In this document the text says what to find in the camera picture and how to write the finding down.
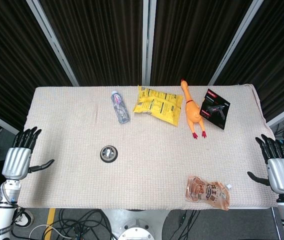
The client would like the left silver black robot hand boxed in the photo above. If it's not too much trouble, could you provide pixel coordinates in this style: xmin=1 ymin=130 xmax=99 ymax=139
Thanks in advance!
xmin=1 ymin=126 xmax=55 ymax=181

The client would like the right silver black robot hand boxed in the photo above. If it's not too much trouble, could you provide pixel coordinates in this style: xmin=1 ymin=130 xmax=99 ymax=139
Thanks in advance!
xmin=247 ymin=134 xmax=284 ymax=195

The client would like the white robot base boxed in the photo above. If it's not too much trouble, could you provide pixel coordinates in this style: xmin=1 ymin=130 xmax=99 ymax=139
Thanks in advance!
xmin=101 ymin=208 xmax=170 ymax=240

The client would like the orange transparent sauce pouch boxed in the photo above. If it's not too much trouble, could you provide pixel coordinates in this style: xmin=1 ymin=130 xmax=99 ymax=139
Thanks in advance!
xmin=184 ymin=175 xmax=234 ymax=211

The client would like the black glue gun package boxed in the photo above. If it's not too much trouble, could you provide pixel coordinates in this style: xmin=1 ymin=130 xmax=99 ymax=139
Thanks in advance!
xmin=199 ymin=88 xmax=231 ymax=130

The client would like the black corrugated curtain panel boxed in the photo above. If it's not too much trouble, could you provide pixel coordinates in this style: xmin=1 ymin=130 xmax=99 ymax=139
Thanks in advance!
xmin=149 ymin=0 xmax=254 ymax=86
xmin=38 ymin=0 xmax=145 ymax=87
xmin=214 ymin=0 xmax=284 ymax=123
xmin=0 ymin=0 xmax=73 ymax=131

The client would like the orange rubber chicken toy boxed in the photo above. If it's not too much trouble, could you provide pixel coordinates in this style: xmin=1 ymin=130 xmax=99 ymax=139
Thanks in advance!
xmin=180 ymin=79 xmax=208 ymax=140

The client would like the clear plastic water bottle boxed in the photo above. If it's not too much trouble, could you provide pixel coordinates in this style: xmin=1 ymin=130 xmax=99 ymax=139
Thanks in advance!
xmin=110 ymin=90 xmax=131 ymax=125

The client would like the beige woven tablecloth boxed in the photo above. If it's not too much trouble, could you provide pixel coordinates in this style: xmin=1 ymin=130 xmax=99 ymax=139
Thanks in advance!
xmin=18 ymin=83 xmax=278 ymax=210

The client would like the yellow snack bag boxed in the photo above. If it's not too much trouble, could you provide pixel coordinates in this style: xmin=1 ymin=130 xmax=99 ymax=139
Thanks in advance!
xmin=132 ymin=85 xmax=184 ymax=128

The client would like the white floor cable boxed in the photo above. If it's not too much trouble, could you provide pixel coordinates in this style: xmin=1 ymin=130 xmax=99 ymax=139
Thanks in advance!
xmin=28 ymin=224 xmax=69 ymax=240

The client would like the black floor cables bundle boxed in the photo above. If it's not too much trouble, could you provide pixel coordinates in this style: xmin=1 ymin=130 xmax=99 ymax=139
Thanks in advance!
xmin=11 ymin=208 xmax=118 ymax=240

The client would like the grey partition frame post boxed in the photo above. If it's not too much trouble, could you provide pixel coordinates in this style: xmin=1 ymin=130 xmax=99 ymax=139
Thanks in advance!
xmin=141 ymin=0 xmax=157 ymax=87
xmin=207 ymin=0 xmax=268 ymax=86
xmin=26 ymin=0 xmax=80 ymax=87

